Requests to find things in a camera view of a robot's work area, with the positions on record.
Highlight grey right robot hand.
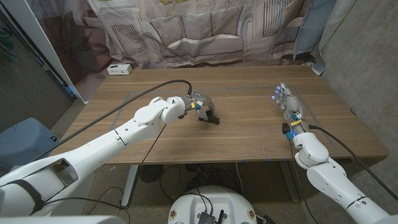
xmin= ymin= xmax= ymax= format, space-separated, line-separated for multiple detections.
xmin=271 ymin=82 xmax=310 ymax=136

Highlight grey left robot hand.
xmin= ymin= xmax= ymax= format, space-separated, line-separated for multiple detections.
xmin=181 ymin=91 xmax=216 ymax=123

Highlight black claw hair clip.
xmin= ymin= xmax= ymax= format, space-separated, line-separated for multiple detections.
xmin=198 ymin=110 xmax=221 ymax=126

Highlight white robot shoulder housing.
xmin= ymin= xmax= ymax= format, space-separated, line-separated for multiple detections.
xmin=0 ymin=215 xmax=127 ymax=224

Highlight printed sofa backdrop cloth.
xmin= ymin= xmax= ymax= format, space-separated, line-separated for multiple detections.
xmin=86 ymin=0 xmax=357 ymax=77

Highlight grey table leg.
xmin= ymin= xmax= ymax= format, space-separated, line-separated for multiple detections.
xmin=278 ymin=161 xmax=300 ymax=203

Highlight white power strip box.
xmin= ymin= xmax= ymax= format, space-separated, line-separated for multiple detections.
xmin=106 ymin=63 xmax=132 ymax=76

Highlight black round floor fan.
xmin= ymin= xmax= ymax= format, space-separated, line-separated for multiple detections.
xmin=139 ymin=164 xmax=165 ymax=184

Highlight white round robot torso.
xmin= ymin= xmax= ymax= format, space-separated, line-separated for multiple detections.
xmin=167 ymin=185 xmax=258 ymax=224

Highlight black power adapter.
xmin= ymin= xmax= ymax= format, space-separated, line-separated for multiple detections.
xmin=256 ymin=213 xmax=277 ymax=224

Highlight black device on torso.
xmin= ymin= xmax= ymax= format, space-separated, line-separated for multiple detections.
xmin=197 ymin=210 xmax=225 ymax=224

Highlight white table leg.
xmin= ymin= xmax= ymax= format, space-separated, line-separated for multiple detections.
xmin=120 ymin=164 xmax=139 ymax=207

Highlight white-edged dark panel board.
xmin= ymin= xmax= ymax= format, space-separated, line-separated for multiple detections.
xmin=0 ymin=0 xmax=114 ymax=104

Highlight blue plastic bin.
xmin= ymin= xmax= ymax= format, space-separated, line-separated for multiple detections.
xmin=0 ymin=117 xmax=60 ymax=170

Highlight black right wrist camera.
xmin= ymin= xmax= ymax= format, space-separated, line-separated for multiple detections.
xmin=281 ymin=122 xmax=294 ymax=141

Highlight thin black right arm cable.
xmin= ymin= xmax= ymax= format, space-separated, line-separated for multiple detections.
xmin=289 ymin=139 xmax=318 ymax=224

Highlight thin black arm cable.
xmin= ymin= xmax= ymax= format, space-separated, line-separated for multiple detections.
xmin=42 ymin=123 xmax=167 ymax=210
xmin=289 ymin=139 xmax=318 ymax=224

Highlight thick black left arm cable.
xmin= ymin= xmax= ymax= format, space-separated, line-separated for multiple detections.
xmin=29 ymin=79 xmax=193 ymax=163

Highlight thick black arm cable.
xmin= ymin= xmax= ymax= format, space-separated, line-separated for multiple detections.
xmin=308 ymin=124 xmax=398 ymax=202
xmin=29 ymin=79 xmax=193 ymax=163

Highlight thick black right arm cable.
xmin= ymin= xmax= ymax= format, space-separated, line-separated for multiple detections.
xmin=308 ymin=124 xmax=398 ymax=202

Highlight black floor cable bundle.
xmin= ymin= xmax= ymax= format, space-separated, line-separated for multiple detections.
xmin=158 ymin=162 xmax=246 ymax=205

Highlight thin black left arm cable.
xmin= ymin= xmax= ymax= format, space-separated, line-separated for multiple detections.
xmin=42 ymin=123 xmax=167 ymax=210

